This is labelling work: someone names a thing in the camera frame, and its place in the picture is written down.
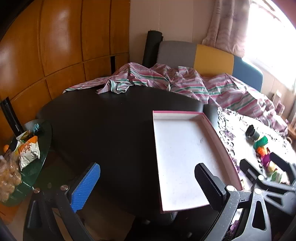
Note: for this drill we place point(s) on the white device with green top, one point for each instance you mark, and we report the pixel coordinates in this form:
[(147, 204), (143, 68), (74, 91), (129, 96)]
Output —
[(276, 177)]

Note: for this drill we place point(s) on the small blue object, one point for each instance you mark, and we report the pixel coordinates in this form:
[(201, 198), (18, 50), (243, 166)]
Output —
[(37, 129)]

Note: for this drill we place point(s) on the white orange snack bag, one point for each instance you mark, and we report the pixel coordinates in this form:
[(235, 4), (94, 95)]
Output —
[(29, 153)]

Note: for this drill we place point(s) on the floral white tablecloth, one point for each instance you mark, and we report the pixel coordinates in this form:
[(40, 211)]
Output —
[(233, 129)]

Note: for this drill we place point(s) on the pink patterned curtain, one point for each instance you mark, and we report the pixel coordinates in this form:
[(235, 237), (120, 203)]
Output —
[(226, 23)]

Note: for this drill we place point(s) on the pink-rimmed white box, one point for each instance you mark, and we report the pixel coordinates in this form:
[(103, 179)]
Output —
[(185, 150)]

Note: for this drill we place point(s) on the black rectangular bar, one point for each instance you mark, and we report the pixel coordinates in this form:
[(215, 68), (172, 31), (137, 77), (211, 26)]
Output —
[(9, 115)]

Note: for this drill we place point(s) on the black rolled mat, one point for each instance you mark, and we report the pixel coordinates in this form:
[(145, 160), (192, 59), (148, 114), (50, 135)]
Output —
[(151, 48)]

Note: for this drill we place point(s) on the grey yellow blue headboard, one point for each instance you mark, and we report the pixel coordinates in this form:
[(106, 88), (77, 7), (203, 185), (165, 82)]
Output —
[(212, 60)]

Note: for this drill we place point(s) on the yellow carved egg shell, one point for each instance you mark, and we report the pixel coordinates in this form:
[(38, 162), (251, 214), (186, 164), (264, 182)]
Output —
[(271, 166)]

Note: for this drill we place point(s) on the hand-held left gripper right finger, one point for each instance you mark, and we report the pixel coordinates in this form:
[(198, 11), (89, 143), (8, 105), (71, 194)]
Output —
[(208, 185)]

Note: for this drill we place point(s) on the window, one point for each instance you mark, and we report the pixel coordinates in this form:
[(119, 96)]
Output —
[(272, 41)]

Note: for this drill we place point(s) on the orange car shell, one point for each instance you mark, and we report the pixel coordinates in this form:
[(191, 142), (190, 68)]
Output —
[(260, 150)]

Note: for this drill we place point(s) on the green snack packet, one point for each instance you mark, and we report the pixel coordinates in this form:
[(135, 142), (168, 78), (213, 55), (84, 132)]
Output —
[(23, 135)]

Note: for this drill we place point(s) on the green glass side table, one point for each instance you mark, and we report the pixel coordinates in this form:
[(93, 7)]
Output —
[(34, 166)]

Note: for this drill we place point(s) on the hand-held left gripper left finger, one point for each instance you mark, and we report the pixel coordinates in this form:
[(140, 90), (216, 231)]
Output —
[(85, 185)]

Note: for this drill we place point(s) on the purple perforated hat toy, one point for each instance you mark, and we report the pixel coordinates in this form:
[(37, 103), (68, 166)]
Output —
[(266, 158)]

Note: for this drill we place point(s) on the clear bag of buns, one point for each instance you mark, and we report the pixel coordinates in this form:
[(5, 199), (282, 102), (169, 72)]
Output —
[(8, 180)]

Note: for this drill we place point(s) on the green plastic cup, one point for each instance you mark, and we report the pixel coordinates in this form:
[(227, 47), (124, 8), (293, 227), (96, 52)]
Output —
[(260, 141)]

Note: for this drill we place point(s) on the small cardboard box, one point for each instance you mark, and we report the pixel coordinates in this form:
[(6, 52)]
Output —
[(278, 102)]

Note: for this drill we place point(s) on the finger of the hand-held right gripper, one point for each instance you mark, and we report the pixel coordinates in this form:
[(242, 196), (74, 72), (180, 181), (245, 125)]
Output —
[(283, 163), (252, 171)]

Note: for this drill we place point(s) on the grey jar with black lid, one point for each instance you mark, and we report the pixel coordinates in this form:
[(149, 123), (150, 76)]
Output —
[(251, 132)]

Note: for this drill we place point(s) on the wooden wardrobe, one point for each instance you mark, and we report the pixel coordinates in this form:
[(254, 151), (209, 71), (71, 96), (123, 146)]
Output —
[(60, 39)]

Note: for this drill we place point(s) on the orange fruit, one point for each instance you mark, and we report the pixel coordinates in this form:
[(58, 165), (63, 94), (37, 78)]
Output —
[(6, 148)]

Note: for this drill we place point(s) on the pink striped blanket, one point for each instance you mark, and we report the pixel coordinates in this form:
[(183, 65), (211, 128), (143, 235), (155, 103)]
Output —
[(185, 83)]

